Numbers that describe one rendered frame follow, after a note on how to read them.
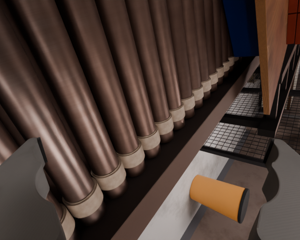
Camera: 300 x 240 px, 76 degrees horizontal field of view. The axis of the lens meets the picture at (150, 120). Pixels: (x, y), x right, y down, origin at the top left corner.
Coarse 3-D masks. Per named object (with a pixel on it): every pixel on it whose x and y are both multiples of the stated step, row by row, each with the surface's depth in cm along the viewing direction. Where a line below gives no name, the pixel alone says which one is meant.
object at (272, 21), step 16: (256, 0) 36; (272, 0) 40; (288, 0) 58; (256, 16) 39; (272, 16) 43; (272, 32) 46; (272, 48) 49; (272, 64) 53; (272, 80) 58; (272, 96) 64
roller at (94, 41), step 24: (72, 0) 20; (72, 24) 22; (96, 24) 22; (96, 48) 23; (96, 72) 24; (96, 96) 26; (120, 96) 27; (120, 120) 28; (120, 144) 30; (144, 168) 34
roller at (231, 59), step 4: (228, 32) 59; (228, 36) 59; (228, 40) 60; (228, 44) 60; (228, 48) 61; (228, 52) 62; (232, 52) 62; (228, 56) 62; (232, 56) 62; (232, 60) 63; (232, 64) 63; (232, 68) 65
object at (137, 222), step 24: (240, 72) 65; (216, 96) 54; (192, 120) 46; (216, 120) 51; (168, 144) 40; (192, 144) 41; (168, 168) 35; (144, 192) 31; (168, 192) 36; (120, 216) 28; (144, 216) 31
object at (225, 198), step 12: (204, 180) 283; (216, 180) 281; (192, 192) 284; (204, 192) 272; (216, 192) 263; (228, 192) 256; (240, 192) 251; (204, 204) 277; (216, 204) 261; (228, 204) 250; (240, 204) 241; (228, 216) 256; (240, 216) 242
